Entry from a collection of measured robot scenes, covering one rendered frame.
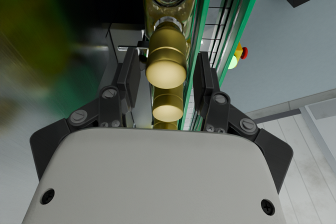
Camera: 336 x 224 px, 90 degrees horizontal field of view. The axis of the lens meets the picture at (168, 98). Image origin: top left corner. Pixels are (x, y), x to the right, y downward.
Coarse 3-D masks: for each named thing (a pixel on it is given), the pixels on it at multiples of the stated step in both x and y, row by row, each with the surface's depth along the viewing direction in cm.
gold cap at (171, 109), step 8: (160, 88) 18; (168, 88) 18; (176, 88) 18; (160, 96) 18; (168, 96) 17; (176, 96) 18; (160, 104) 17; (168, 104) 17; (176, 104) 17; (152, 112) 18; (160, 112) 18; (168, 112) 18; (176, 112) 18; (168, 120) 19
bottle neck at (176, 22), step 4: (164, 16) 17; (168, 16) 17; (160, 20) 17; (164, 20) 16; (168, 20) 16; (172, 20) 16; (176, 20) 17; (156, 24) 17; (160, 24) 16; (164, 24) 16; (168, 24) 16; (172, 24) 16; (176, 24) 16; (180, 24) 17; (156, 28) 16; (176, 28) 16; (180, 28) 17
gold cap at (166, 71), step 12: (156, 36) 14; (168, 36) 14; (180, 36) 15; (156, 48) 13; (168, 48) 13; (180, 48) 14; (156, 60) 12; (168, 60) 12; (180, 60) 13; (156, 72) 13; (168, 72) 13; (180, 72) 13; (156, 84) 14; (168, 84) 14
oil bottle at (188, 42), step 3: (189, 39) 22; (186, 42) 22; (189, 42) 22; (186, 45) 22; (189, 45) 22; (186, 48) 21; (189, 48) 22; (186, 51) 21; (189, 51) 22; (186, 54) 21; (189, 54) 22; (186, 57) 22; (186, 60) 22; (186, 63) 22; (186, 66) 23
